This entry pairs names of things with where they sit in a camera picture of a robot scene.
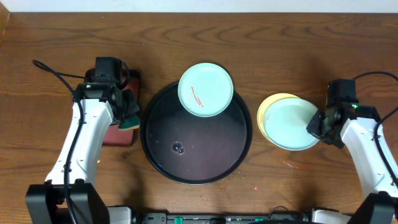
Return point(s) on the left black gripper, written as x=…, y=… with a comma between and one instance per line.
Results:
x=130, y=106

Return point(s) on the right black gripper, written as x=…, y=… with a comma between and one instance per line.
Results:
x=313, y=127

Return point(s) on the green and yellow sponge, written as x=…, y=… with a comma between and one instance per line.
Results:
x=131, y=123

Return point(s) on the light blue plate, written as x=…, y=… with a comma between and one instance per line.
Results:
x=205, y=89
x=285, y=123

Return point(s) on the yellow plate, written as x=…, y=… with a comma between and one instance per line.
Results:
x=264, y=106

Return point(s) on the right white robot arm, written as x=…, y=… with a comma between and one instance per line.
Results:
x=359, y=129

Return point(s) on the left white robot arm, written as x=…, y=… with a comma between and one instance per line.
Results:
x=68, y=194

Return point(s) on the rectangular black tray red liner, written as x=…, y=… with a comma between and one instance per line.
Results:
x=121, y=137

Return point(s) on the round black tray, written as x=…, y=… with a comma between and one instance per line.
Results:
x=190, y=149

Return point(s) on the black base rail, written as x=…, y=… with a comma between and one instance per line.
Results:
x=276, y=215

